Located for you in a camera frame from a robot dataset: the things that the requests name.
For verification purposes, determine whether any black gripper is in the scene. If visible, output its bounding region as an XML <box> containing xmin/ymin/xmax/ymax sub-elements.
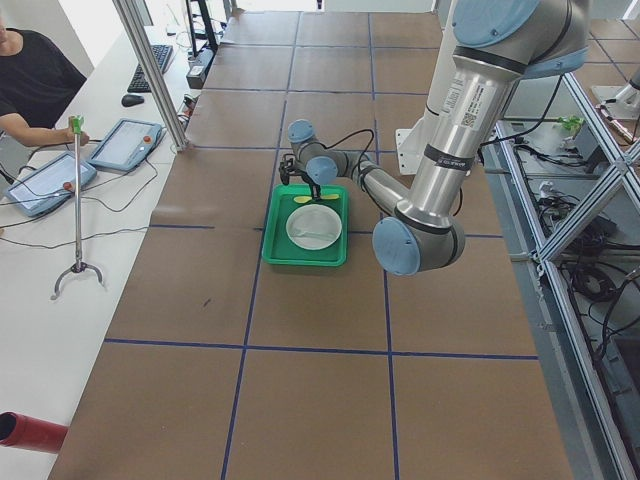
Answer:
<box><xmin>309</xmin><ymin>182</ymin><xmax>321</xmax><ymax>203</ymax></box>

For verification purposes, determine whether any yellow plastic spoon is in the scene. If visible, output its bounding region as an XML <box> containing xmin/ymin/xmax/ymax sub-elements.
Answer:
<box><xmin>293</xmin><ymin>194</ymin><xmax>340</xmax><ymax>204</ymax></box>

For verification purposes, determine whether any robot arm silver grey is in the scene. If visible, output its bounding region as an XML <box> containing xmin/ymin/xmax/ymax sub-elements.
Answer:
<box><xmin>279</xmin><ymin>1</ymin><xmax>591</xmax><ymax>275</ymax></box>

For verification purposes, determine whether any person hand holding grabber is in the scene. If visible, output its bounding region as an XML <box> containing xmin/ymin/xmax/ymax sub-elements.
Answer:
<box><xmin>56</xmin><ymin>127</ymin><xmax>90</xmax><ymax>146</ymax></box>

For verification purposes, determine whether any white round plate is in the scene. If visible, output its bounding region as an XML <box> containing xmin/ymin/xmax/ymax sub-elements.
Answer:
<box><xmin>285</xmin><ymin>204</ymin><xmax>342</xmax><ymax>251</ymax></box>

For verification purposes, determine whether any pale translucent plastic fork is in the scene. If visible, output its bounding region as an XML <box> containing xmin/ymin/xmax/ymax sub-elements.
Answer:
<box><xmin>290</xmin><ymin>229</ymin><xmax>336</xmax><ymax>241</ymax></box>

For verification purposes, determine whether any green plastic tray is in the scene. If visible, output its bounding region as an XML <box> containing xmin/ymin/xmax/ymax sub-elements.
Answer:
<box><xmin>262</xmin><ymin>184</ymin><xmax>349</xmax><ymax>267</ymax></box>

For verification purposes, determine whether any far teach pendant tablet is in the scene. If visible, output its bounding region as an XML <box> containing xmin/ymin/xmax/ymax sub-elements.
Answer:
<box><xmin>87</xmin><ymin>118</ymin><xmax>163</xmax><ymax>172</ymax></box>

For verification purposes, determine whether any teach pendant tablet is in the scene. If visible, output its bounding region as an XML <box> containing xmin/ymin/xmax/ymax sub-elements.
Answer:
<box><xmin>5</xmin><ymin>152</ymin><xmax>76</xmax><ymax>218</ymax></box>
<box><xmin>87</xmin><ymin>118</ymin><xmax>163</xmax><ymax>172</ymax></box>

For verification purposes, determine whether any black keyboard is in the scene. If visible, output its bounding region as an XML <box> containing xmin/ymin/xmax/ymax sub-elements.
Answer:
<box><xmin>125</xmin><ymin>43</ymin><xmax>175</xmax><ymax>94</ymax></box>

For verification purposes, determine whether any black computer mouse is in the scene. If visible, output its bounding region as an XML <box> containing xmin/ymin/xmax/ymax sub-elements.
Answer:
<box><xmin>121</xmin><ymin>93</ymin><xmax>145</xmax><ymax>108</ymax></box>

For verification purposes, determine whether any near teach pendant tablet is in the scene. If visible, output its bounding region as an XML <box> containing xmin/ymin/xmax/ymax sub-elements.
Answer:
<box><xmin>5</xmin><ymin>152</ymin><xmax>76</xmax><ymax>218</ymax></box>

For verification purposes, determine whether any seated person black shirt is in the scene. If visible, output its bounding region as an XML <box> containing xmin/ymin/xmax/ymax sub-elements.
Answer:
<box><xmin>1</xmin><ymin>26</ymin><xmax>86</xmax><ymax>147</ymax></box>

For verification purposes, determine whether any red cylinder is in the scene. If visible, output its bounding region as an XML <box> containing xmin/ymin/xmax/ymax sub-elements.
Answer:
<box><xmin>1</xmin><ymin>412</ymin><xmax>68</xmax><ymax>454</ymax></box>

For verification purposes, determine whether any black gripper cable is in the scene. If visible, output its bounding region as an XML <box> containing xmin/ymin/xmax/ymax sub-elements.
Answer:
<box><xmin>321</xmin><ymin>128</ymin><xmax>377</xmax><ymax>191</ymax></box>

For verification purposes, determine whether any aluminium side frame rail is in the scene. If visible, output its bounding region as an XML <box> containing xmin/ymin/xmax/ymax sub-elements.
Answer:
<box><xmin>481</xmin><ymin>62</ymin><xmax>639</xmax><ymax>479</ymax></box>

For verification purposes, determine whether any green handled reacher grabber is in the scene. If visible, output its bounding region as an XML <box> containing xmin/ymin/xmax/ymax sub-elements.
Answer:
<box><xmin>50</xmin><ymin>116</ymin><xmax>105</xmax><ymax>301</ymax></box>

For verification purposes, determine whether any aluminium frame post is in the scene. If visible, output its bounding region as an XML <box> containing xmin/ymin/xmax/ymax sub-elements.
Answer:
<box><xmin>113</xmin><ymin>0</ymin><xmax>188</xmax><ymax>152</ymax></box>

